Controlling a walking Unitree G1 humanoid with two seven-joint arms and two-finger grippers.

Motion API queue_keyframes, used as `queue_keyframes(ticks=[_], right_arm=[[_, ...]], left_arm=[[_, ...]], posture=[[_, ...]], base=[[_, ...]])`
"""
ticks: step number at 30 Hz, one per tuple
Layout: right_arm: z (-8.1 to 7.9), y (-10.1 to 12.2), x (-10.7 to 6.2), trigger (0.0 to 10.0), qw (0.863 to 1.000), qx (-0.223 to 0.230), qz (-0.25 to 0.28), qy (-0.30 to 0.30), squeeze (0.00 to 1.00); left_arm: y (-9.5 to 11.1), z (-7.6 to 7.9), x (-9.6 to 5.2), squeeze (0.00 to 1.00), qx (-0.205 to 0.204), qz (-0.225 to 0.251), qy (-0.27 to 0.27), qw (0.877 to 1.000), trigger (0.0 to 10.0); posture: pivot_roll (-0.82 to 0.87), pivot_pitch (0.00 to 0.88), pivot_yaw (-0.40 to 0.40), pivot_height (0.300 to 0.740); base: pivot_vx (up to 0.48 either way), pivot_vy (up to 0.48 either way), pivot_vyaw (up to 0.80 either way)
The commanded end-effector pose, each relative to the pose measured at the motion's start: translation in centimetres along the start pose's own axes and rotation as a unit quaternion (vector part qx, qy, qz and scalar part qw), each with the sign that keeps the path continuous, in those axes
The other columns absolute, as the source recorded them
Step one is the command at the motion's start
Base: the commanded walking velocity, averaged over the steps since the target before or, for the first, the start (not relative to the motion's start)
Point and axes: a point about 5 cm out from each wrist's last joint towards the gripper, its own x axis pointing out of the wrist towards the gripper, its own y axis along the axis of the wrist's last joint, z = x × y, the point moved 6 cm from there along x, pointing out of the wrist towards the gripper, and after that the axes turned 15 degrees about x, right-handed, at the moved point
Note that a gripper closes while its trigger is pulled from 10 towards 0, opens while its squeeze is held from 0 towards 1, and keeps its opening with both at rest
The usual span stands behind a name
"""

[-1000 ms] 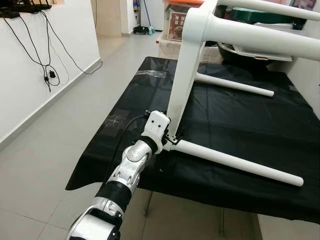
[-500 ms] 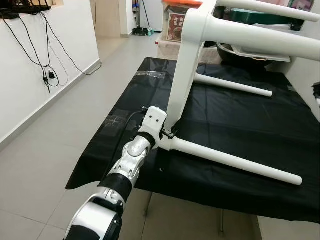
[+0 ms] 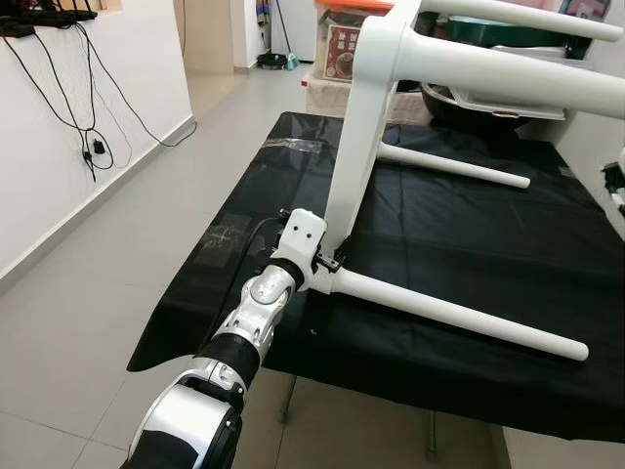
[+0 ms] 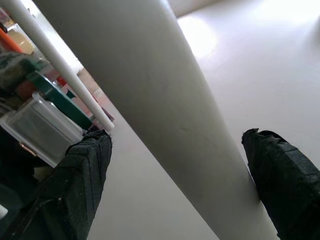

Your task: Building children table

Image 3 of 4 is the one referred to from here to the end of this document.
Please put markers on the black plug adapter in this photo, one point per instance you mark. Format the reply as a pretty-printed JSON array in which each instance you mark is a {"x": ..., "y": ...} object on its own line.
[{"x": 99, "y": 148}]

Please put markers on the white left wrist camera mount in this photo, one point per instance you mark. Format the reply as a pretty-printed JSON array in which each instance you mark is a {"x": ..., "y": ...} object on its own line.
[{"x": 301, "y": 239}]

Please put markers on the grey metal table leg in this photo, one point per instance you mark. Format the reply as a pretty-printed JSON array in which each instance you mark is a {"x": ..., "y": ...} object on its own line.
[{"x": 432, "y": 435}]

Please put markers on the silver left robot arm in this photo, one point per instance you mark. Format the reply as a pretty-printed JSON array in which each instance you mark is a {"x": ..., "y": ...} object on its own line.
[{"x": 244, "y": 318}]

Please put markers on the black table cloth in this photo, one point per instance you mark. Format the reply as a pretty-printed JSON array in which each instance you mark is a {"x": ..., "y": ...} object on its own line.
[{"x": 439, "y": 254}]

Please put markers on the light wooden door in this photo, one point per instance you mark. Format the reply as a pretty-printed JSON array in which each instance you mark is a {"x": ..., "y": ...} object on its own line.
[{"x": 207, "y": 34}]

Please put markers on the clear tape cross patch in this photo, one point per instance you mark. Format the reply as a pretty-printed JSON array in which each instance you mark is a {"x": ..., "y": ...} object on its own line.
[{"x": 227, "y": 237}]

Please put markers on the dark picture frame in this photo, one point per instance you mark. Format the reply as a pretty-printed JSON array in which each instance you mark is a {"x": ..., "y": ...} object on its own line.
[{"x": 584, "y": 8}]

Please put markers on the clear tape strip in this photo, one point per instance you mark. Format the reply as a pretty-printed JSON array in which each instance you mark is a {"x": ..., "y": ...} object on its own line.
[{"x": 293, "y": 146}]

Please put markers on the beige woven mat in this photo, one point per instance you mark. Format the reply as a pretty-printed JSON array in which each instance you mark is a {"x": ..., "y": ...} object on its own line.
[{"x": 322, "y": 98}]

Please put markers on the white plastic table top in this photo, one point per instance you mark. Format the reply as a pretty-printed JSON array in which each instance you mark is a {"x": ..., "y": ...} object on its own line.
[{"x": 356, "y": 166}]

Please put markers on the green pot lid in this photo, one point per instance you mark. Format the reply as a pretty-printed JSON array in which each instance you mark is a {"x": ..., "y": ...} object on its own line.
[{"x": 498, "y": 34}]

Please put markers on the black power strip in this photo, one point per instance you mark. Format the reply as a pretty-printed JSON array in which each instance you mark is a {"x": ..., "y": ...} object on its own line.
[{"x": 44, "y": 18}]

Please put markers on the black wok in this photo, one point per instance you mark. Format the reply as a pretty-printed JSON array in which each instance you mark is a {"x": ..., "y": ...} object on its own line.
[{"x": 459, "y": 115}]

